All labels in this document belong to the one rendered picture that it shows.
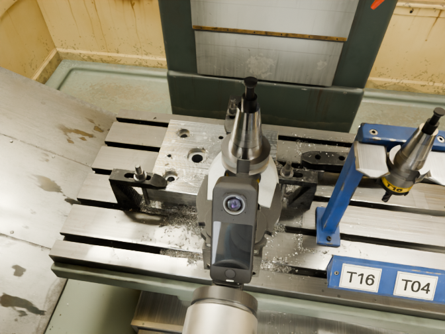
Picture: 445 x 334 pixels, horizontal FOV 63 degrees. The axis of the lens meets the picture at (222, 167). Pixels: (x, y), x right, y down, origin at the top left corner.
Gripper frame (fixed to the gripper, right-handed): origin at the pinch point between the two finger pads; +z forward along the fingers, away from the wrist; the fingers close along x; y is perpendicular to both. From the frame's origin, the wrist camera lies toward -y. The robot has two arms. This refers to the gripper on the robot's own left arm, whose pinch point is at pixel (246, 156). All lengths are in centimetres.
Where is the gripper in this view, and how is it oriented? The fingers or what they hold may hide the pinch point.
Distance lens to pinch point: 49.2
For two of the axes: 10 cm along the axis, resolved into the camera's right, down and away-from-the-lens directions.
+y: 0.0, 6.2, 7.8
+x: 9.9, 1.2, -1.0
